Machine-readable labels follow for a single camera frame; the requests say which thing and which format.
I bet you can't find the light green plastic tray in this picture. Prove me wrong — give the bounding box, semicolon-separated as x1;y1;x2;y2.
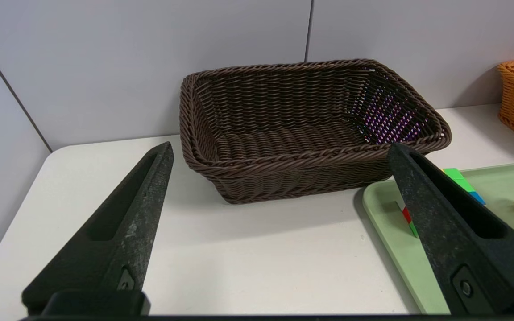
363;160;514;315

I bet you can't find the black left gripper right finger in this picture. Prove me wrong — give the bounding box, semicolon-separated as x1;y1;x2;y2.
387;142;514;315

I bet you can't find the dark brown wicker basket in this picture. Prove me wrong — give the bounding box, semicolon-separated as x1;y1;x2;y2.
179;58;452;205

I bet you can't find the multicolour puzzle cube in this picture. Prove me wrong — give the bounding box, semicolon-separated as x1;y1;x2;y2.
395;168;486;239

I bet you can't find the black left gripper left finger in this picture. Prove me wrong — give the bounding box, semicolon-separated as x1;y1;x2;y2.
21;141;175;315

